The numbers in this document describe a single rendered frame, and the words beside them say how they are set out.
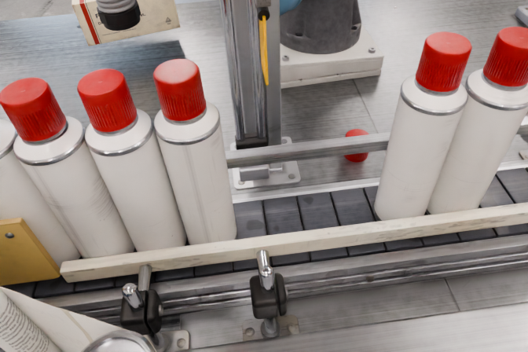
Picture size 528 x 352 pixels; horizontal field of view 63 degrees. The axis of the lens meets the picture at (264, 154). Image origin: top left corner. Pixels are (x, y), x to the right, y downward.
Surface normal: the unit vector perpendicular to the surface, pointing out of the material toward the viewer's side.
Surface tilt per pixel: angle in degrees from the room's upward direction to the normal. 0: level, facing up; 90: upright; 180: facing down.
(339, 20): 73
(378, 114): 0
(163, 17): 90
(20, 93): 3
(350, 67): 90
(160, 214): 90
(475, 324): 0
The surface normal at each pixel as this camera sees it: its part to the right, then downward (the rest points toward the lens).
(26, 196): 0.75, 0.45
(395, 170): -0.84, 0.41
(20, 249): 0.12, 0.70
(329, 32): 0.19, 0.43
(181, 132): 0.00, -0.05
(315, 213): -0.04, -0.70
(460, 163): -0.66, 0.55
